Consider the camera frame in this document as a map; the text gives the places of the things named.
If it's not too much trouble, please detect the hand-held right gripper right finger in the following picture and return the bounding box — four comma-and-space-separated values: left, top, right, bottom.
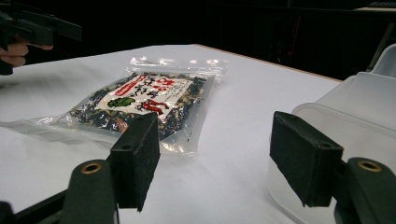
269, 111, 396, 224

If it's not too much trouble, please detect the white chair back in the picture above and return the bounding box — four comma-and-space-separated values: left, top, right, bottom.
370, 43, 396, 78

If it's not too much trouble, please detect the clear packet of dried seaweed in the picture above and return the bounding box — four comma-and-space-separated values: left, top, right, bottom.
0, 55, 230, 157

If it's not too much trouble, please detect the translucent plastic container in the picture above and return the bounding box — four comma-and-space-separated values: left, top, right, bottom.
266, 72, 396, 224

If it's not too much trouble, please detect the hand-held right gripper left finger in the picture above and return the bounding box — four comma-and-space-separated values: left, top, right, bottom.
61, 111, 162, 224

